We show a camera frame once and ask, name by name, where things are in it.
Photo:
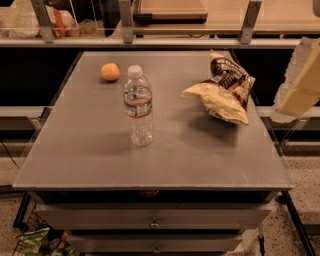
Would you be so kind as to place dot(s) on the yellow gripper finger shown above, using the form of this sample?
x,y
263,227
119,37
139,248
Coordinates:
x,y
301,89

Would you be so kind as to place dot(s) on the grey drawer cabinet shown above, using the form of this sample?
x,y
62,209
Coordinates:
x,y
195,189

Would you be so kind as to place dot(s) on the metal rail bracket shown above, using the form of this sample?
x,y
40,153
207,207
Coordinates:
x,y
126,21
47,33
249,21

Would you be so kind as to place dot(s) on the orange fruit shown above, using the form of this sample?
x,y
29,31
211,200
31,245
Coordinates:
x,y
110,72

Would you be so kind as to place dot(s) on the clear plastic water bottle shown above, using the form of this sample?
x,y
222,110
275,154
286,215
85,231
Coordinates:
x,y
137,99

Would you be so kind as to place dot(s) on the middle metal rail bracket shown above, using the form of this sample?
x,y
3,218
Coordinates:
x,y
126,21

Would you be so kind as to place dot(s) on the left metal rail bracket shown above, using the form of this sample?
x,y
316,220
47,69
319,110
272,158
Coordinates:
x,y
47,33

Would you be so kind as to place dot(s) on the yellow brown chip bag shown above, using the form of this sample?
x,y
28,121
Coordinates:
x,y
225,94

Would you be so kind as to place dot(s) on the black wire basket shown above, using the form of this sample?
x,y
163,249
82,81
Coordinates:
x,y
27,220

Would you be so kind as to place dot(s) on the white orange plastic bag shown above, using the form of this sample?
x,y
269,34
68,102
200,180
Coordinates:
x,y
19,20

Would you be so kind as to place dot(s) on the green snack bag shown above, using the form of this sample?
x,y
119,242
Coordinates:
x,y
36,243

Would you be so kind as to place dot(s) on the flat wooden board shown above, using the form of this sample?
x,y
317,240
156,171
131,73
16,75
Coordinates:
x,y
169,11

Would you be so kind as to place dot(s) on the right metal rail bracket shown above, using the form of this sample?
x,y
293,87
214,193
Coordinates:
x,y
249,21

